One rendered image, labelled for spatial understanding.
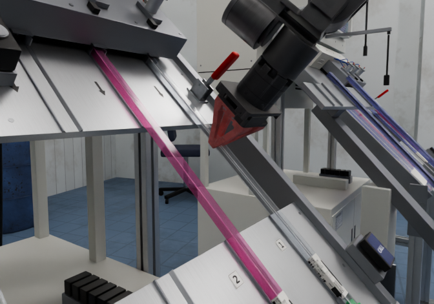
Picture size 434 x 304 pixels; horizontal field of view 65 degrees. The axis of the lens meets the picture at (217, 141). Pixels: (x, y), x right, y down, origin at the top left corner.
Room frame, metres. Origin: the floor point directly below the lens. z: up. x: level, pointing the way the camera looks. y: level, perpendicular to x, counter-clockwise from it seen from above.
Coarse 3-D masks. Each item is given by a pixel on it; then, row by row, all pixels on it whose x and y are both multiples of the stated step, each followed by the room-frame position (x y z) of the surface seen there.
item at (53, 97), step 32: (32, 64) 0.42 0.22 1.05; (64, 64) 0.46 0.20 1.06; (96, 64) 0.50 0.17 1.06; (128, 64) 0.56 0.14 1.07; (160, 64) 0.64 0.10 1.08; (0, 96) 0.35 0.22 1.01; (32, 96) 0.37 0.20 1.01; (64, 96) 0.40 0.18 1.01; (96, 96) 0.44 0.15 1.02; (160, 96) 0.54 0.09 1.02; (192, 96) 0.61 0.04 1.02; (0, 128) 0.32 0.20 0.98; (32, 128) 0.34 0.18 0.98; (64, 128) 0.36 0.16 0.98; (96, 128) 0.39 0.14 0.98; (128, 128) 0.43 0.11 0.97; (192, 128) 0.54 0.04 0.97
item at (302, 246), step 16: (176, 96) 0.56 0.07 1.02; (192, 112) 0.54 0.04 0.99; (208, 128) 0.53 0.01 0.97; (224, 144) 0.52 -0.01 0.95; (240, 176) 0.49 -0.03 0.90; (256, 192) 0.48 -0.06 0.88; (272, 208) 0.46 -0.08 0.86; (288, 224) 0.46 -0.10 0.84; (304, 240) 0.45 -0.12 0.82; (304, 256) 0.44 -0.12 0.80
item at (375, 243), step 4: (372, 236) 0.50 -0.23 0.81; (368, 240) 0.48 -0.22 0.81; (372, 240) 0.49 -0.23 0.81; (376, 240) 0.50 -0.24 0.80; (372, 244) 0.48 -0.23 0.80; (376, 244) 0.49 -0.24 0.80; (380, 244) 0.50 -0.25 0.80; (376, 248) 0.48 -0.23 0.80; (380, 248) 0.48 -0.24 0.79; (384, 248) 0.49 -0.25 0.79; (380, 252) 0.48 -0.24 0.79; (384, 252) 0.48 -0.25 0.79; (388, 252) 0.49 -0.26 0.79; (384, 256) 0.47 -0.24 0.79; (388, 256) 0.48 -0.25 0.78; (392, 256) 0.49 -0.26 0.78; (388, 260) 0.47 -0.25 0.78; (392, 260) 0.48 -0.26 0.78
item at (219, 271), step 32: (256, 224) 0.43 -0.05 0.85; (224, 256) 0.35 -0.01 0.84; (288, 256) 0.42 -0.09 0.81; (320, 256) 0.46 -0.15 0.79; (160, 288) 0.28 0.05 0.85; (192, 288) 0.30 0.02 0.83; (224, 288) 0.32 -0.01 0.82; (256, 288) 0.35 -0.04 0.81; (288, 288) 0.37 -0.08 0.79; (320, 288) 0.41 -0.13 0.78; (352, 288) 0.45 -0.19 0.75
